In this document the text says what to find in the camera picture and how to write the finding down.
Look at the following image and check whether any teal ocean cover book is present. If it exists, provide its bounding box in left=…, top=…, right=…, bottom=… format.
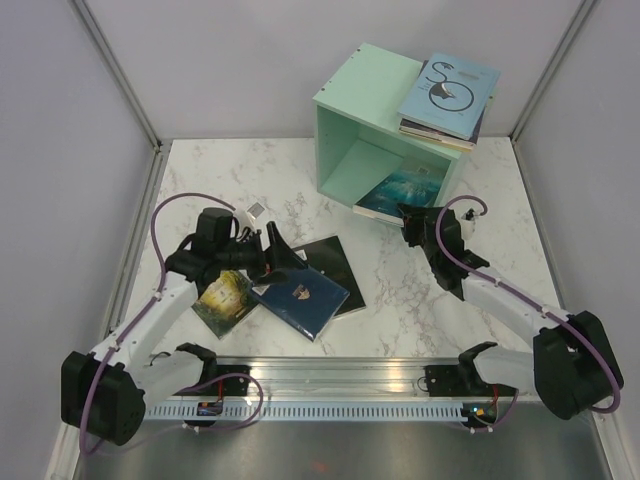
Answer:
left=352, top=159, right=445, bottom=226

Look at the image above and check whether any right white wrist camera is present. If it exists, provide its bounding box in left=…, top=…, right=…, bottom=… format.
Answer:
left=459, top=208, right=482, bottom=241

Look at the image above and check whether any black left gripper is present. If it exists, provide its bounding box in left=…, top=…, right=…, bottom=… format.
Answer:
left=216, top=222, right=307, bottom=287

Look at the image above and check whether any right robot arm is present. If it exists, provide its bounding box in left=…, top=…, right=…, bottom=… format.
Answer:
left=398, top=204, right=624, bottom=420

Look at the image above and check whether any left aluminium corner post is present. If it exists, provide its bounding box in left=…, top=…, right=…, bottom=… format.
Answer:
left=68, top=0, right=163, bottom=152

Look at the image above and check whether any mint green open cabinet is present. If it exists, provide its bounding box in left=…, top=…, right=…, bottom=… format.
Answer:
left=313, top=43, right=470, bottom=208

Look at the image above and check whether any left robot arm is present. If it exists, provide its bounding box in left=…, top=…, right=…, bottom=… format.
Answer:
left=61, top=207, right=308, bottom=446

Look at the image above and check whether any purple cable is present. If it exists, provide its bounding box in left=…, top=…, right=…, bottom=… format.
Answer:
left=79, top=192, right=239, bottom=457
left=435, top=195, right=626, bottom=414

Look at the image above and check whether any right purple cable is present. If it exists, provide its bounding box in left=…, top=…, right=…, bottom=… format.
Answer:
left=435, top=195, right=626, bottom=414

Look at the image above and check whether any right aluminium corner post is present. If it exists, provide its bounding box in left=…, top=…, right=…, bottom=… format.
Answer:
left=509, top=0, right=600, bottom=144

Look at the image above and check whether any aluminium corner post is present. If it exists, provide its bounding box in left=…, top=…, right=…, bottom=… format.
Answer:
left=509, top=0, right=600, bottom=144
left=68, top=0, right=163, bottom=152

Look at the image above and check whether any pale green book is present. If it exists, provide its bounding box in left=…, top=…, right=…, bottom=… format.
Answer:
left=404, top=157, right=446, bottom=177

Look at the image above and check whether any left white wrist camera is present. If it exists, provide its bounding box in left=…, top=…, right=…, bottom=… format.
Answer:
left=234, top=202, right=265, bottom=229

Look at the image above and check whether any aluminium rail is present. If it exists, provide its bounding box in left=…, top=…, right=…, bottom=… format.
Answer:
left=144, top=353, right=551, bottom=404

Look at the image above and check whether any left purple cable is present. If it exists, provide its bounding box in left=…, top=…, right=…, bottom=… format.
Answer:
left=79, top=192, right=239, bottom=457

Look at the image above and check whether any green forest cover book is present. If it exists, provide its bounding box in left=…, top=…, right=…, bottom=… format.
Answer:
left=192, top=271, right=258, bottom=339

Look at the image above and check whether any yellow book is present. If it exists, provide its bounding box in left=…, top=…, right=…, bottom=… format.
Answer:
left=398, top=94, right=496, bottom=153

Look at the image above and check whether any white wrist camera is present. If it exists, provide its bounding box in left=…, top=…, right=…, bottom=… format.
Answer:
left=459, top=208, right=482, bottom=241
left=234, top=202, right=265, bottom=229

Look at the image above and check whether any light blue SO book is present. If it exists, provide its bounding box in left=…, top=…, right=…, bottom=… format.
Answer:
left=397, top=51, right=502, bottom=141

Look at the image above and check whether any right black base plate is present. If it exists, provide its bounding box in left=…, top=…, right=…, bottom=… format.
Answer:
left=424, top=364, right=515, bottom=398

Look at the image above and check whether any navy blue book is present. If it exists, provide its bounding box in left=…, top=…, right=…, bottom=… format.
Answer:
left=250, top=268, right=350, bottom=342

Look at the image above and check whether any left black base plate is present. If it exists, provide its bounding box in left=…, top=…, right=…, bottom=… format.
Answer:
left=197, top=365, right=251, bottom=398

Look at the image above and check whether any white slotted cable duct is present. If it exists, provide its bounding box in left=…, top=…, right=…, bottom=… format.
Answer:
left=145, top=400, right=467, bottom=422

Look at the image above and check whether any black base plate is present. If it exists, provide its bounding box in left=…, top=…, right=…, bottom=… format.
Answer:
left=424, top=364, right=515, bottom=398
left=197, top=365, right=251, bottom=398

